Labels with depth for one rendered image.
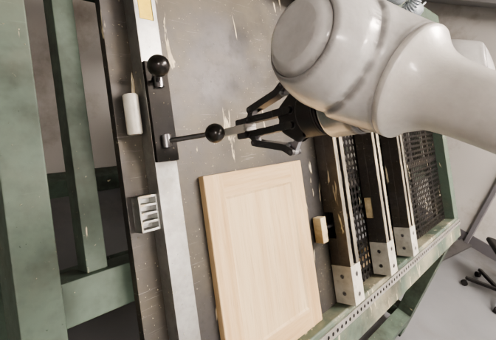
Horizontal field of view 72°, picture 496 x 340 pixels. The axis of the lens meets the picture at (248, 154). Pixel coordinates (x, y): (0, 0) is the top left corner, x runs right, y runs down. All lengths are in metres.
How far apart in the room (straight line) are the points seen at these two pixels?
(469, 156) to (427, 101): 4.20
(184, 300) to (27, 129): 0.42
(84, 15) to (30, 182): 2.45
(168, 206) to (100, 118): 2.51
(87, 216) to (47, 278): 0.16
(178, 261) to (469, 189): 4.05
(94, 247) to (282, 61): 0.56
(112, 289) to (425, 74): 0.64
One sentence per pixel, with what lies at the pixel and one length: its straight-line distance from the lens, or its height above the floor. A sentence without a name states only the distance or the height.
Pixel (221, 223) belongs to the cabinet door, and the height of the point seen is 1.21.
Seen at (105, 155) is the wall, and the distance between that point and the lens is 3.32.
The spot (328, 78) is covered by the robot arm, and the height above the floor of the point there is 1.62.
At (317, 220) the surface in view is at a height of 1.14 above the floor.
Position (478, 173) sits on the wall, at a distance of 4.47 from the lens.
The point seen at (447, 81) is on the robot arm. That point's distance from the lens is 0.29.
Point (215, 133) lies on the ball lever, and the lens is 0.63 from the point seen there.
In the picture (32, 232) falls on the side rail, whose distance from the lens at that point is 0.60.
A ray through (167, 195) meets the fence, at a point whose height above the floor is 1.30.
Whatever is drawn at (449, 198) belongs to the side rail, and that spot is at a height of 1.00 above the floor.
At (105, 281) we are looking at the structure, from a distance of 0.74.
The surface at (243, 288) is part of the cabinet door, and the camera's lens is 0.88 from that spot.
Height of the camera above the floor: 1.64
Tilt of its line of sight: 20 degrees down
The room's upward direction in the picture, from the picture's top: 14 degrees clockwise
